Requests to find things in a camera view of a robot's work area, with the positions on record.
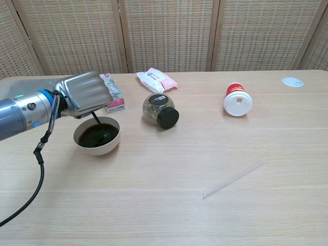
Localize clear plastic straw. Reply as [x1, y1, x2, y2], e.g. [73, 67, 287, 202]
[202, 160, 265, 200]

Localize red paper cup white lid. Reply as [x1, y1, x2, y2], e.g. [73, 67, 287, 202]
[222, 82, 253, 117]

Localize woven wooden folding screen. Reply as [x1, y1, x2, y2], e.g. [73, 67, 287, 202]
[0, 0, 328, 80]

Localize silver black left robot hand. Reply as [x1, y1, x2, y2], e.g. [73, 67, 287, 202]
[53, 71, 113, 119]

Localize floral print carton box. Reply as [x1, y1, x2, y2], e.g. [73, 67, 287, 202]
[99, 72, 126, 114]

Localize glass jar with black lid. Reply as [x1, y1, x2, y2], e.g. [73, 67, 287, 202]
[142, 93, 180, 130]

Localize black plastic spoon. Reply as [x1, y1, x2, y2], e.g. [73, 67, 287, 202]
[91, 110, 112, 141]

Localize white round cable grommet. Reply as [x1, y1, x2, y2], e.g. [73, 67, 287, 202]
[281, 76, 304, 88]

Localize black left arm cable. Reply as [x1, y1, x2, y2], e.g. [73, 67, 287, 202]
[0, 94, 62, 228]

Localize pink white wet wipes pack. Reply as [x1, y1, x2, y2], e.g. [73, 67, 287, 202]
[135, 67, 179, 94]

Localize white bowl of dark liquid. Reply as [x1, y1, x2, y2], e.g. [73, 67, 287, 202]
[73, 116, 121, 156]

